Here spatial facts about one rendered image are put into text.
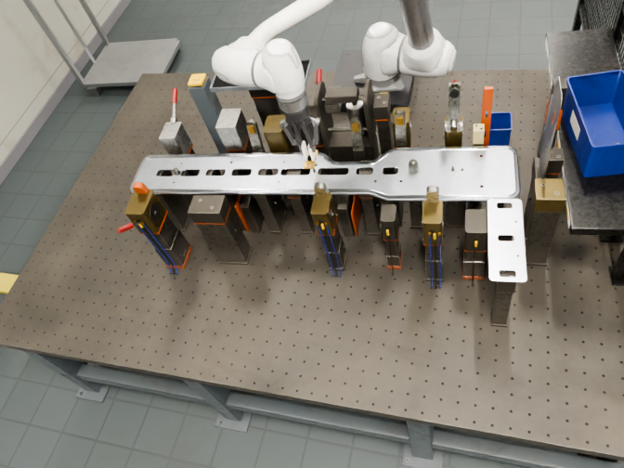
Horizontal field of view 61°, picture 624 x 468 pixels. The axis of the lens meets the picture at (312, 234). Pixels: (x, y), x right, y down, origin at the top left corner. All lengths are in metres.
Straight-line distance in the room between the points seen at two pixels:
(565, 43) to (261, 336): 1.52
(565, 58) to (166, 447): 2.29
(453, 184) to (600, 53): 0.75
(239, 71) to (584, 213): 1.06
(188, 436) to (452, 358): 1.36
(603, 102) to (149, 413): 2.29
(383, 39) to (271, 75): 0.89
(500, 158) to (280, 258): 0.87
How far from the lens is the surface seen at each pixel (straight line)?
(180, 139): 2.14
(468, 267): 1.85
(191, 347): 1.97
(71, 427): 2.97
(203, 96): 2.16
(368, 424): 2.21
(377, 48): 2.34
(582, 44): 2.24
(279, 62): 1.50
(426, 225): 1.61
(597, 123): 1.93
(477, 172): 1.79
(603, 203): 1.72
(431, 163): 1.82
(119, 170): 2.69
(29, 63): 4.62
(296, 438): 2.49
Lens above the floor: 2.34
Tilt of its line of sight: 53 degrees down
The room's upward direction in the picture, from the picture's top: 19 degrees counter-clockwise
